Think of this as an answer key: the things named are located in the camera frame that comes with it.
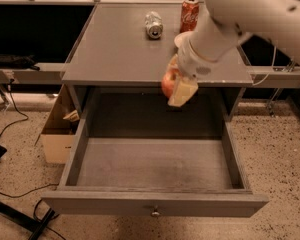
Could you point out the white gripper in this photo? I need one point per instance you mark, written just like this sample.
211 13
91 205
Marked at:
191 64

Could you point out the cardboard box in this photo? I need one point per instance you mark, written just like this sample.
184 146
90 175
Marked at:
59 130

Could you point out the red apple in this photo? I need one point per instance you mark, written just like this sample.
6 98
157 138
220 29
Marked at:
168 81

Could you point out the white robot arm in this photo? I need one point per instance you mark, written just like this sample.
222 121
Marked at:
208 53

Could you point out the metal frame rail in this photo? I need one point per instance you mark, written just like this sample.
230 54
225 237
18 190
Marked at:
49 73

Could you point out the black bag on rail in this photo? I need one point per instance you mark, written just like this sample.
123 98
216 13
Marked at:
18 62

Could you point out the metal drawer knob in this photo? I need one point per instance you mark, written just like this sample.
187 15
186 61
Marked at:
155 213

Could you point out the white paper bowl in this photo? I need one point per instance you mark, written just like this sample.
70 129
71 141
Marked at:
180 37

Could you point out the red cola can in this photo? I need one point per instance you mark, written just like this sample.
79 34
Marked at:
189 15

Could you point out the black stand base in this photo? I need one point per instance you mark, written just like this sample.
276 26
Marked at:
35 227

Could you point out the crushed silver can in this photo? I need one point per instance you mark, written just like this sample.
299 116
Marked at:
154 25

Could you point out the open grey drawer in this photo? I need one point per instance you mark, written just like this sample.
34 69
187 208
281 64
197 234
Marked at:
196 178

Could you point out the grey cabinet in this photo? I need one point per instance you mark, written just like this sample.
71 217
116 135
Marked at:
118 67

